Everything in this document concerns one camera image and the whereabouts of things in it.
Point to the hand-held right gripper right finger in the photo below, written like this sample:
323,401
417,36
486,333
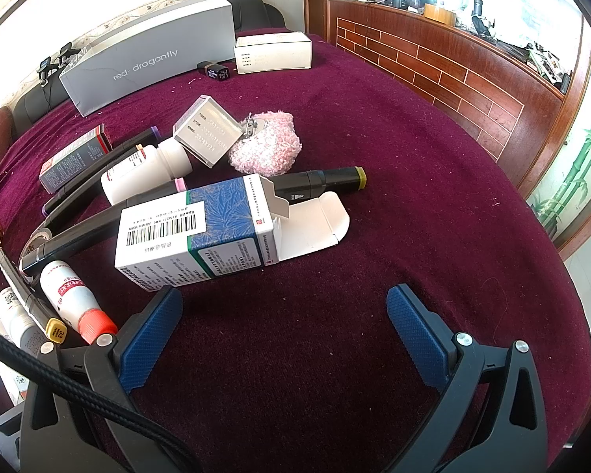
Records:
416,335

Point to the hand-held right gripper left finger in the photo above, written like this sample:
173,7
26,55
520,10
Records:
147,337

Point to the blue white medicine box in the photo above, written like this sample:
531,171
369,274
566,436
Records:
177,241

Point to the red grey medicine box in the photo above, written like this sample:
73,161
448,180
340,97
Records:
71,160

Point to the white bottle red cap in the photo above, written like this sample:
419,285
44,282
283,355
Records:
69,295

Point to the grey black marker yellow cap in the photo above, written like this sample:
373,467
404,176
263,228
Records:
27,296

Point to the black marker pink cap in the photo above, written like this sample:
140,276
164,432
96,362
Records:
79,229

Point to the small white spray bottle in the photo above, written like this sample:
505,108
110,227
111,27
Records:
17,320

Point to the white printed carton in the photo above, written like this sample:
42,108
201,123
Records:
11,379

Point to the white pill bottle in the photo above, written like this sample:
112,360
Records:
138,172

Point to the black marker orange cap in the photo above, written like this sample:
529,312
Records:
86,180

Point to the black marker purple cap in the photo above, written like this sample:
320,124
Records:
133,139

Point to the small clear silver box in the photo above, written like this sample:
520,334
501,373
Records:
204,133

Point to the small black battery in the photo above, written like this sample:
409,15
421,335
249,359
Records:
216,71

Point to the wooden brick pattern counter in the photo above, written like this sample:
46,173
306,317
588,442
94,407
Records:
423,59

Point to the large grey shoe box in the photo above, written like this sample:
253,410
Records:
143,59

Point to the black clamp device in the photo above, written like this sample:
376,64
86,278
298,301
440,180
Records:
61,61

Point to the white cardboard box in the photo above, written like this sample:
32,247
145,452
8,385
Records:
276,54

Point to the tan box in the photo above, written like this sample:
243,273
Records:
439,14

